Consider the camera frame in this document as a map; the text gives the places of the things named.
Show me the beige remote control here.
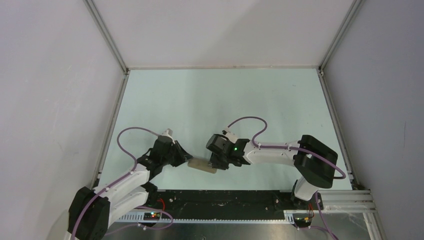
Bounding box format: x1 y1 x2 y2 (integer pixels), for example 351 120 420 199
187 158 217 174

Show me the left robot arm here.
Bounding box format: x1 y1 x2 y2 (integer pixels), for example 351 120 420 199
66 136 193 240

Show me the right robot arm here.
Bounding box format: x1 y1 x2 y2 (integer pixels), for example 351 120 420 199
206 133 338 209

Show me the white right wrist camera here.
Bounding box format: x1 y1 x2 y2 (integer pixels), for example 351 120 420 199
222 127 238 144

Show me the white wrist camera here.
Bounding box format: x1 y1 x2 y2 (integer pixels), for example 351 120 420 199
222 127 238 144
161 128 173 140

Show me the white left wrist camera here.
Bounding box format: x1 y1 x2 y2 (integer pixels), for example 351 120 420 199
161 128 173 140

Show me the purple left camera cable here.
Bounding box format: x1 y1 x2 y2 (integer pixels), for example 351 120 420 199
70 126 164 240

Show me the purple camera cable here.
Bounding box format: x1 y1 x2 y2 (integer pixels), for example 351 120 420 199
70 126 164 240
226 116 347 180

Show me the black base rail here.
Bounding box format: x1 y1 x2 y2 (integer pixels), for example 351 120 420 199
145 190 324 221

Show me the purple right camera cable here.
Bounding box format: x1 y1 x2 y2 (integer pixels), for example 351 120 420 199
226 116 347 180

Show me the white slotted cable duct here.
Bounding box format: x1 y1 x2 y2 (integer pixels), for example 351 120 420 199
122 211 296 224

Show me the left aluminium frame post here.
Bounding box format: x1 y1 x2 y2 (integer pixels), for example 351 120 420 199
83 0 129 75

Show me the aluminium frame post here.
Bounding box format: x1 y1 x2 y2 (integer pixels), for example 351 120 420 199
318 0 366 73
83 0 129 75

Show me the right aluminium frame post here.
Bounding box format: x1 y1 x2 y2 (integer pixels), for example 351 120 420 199
318 0 366 73

